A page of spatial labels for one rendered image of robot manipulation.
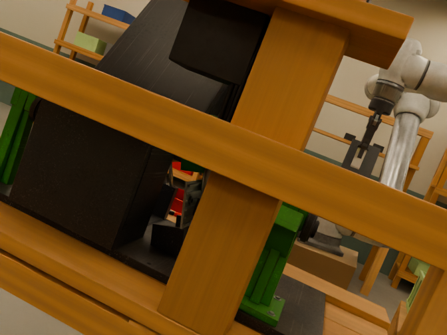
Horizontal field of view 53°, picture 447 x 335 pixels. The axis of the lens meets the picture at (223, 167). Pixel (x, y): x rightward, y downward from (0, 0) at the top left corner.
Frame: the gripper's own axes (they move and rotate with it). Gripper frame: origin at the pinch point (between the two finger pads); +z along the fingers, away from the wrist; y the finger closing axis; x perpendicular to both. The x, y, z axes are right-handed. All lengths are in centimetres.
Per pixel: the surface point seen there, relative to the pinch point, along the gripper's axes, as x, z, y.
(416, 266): -141, 94, 458
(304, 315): -1, 41, -45
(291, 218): 11, 18, -60
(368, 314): -19.4, 41.6, -18.9
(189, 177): 187, 107, 461
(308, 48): 19, -13, -74
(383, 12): 9, -22, -78
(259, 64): 26, -8, -74
